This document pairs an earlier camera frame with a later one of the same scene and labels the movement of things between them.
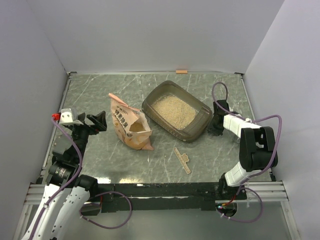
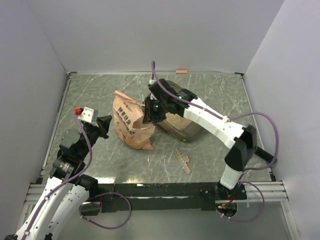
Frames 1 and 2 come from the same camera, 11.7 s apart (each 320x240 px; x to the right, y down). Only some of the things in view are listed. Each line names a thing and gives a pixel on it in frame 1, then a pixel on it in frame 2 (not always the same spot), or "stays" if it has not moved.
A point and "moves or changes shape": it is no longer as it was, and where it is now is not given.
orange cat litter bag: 131,125 moves or changes shape
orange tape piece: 181,71 stays
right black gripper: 211,129 → 150,117
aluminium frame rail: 259,193 stays
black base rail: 165,197 stays
